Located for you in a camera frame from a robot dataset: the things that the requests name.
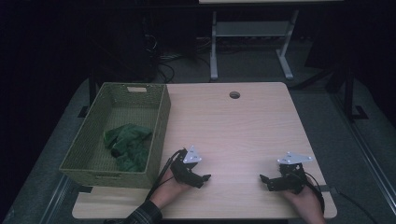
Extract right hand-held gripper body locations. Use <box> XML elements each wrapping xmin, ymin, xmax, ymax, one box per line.
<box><xmin>276</xmin><ymin>151</ymin><xmax>315</xmax><ymax>195</ymax></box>

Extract black floor cable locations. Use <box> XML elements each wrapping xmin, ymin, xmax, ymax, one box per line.
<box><xmin>337</xmin><ymin>191</ymin><xmax>372</xmax><ymax>224</ymax></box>

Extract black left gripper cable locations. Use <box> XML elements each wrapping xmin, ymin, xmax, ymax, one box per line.
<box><xmin>145</xmin><ymin>148</ymin><xmax>189</xmax><ymax>202</ymax></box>

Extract white metal stand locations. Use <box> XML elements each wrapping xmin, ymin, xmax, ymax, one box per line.
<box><xmin>209</xmin><ymin>8</ymin><xmax>301</xmax><ymax>82</ymax></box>

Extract black metal stand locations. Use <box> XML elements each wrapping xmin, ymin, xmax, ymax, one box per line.
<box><xmin>77</xmin><ymin>66</ymin><xmax>98</xmax><ymax>119</ymax></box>
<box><xmin>325</xmin><ymin>59</ymin><xmax>370</xmax><ymax>123</ymax></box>

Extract person's left hand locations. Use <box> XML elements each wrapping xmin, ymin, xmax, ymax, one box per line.
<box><xmin>150</xmin><ymin>169</ymin><xmax>193</xmax><ymax>209</ymax></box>

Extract tangled floor cables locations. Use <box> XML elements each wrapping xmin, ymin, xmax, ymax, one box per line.
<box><xmin>142</xmin><ymin>32</ymin><xmax>213</xmax><ymax>84</ymax></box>

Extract grey strap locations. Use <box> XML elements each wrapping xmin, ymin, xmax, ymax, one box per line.
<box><xmin>318</xmin><ymin>184</ymin><xmax>339</xmax><ymax>194</ymax></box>

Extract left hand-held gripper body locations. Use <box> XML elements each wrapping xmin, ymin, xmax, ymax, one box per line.
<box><xmin>169</xmin><ymin>145</ymin><xmax>204</xmax><ymax>188</ymax></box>

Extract person's right hand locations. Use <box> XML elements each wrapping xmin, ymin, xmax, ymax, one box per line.
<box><xmin>282</xmin><ymin>176</ymin><xmax>323</xmax><ymax>216</ymax></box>

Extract metal floor rail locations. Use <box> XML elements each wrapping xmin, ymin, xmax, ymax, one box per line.
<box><xmin>37</xmin><ymin>175</ymin><xmax>72</xmax><ymax>224</ymax></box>
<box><xmin>329</xmin><ymin>91</ymin><xmax>396</xmax><ymax>217</ymax></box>

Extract green woven basket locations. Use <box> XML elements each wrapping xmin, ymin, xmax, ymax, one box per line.
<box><xmin>59</xmin><ymin>81</ymin><xmax>172</xmax><ymax>189</ymax></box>

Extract green cloth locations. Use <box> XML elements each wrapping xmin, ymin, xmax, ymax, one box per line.
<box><xmin>103</xmin><ymin>122</ymin><xmax>154</xmax><ymax>174</ymax></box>

